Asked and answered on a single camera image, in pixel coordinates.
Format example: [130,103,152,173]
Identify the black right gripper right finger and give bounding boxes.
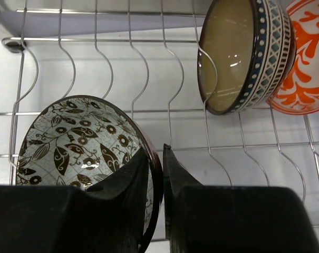
[163,145,319,252]

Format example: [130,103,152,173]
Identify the stainless steel dish rack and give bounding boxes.
[0,1,319,229]

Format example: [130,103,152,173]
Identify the black white floral bowl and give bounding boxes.
[15,95,163,252]

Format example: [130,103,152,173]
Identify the orange patterned bowl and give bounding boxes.
[267,0,319,115]

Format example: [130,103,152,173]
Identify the brown glazed bowl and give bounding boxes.
[197,1,296,115]

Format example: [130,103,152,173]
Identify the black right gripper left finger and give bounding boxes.
[0,149,148,252]

